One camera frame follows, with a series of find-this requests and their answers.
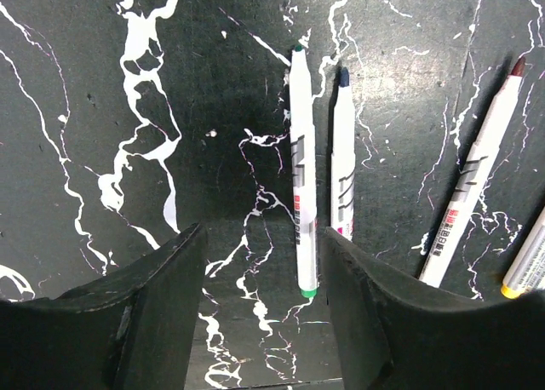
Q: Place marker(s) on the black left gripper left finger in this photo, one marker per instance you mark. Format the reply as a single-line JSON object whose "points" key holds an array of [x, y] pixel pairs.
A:
{"points": [[132, 329]]}

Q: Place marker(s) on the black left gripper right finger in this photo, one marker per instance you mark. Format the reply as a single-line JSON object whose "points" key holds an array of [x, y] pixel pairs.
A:
{"points": [[395, 332]]}

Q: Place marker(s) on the green whiteboard pen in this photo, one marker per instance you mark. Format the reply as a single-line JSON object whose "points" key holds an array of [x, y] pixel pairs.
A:
{"points": [[303, 161]]}

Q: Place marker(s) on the blue whiteboard pen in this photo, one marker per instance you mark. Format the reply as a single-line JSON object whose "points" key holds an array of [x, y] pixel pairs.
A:
{"points": [[343, 158]]}

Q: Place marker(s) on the red whiteboard pen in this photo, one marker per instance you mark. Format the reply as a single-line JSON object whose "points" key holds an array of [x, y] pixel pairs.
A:
{"points": [[473, 177]]}

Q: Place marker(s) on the yellow whiteboard pen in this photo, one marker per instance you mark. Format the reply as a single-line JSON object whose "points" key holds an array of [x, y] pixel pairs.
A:
{"points": [[527, 270]]}

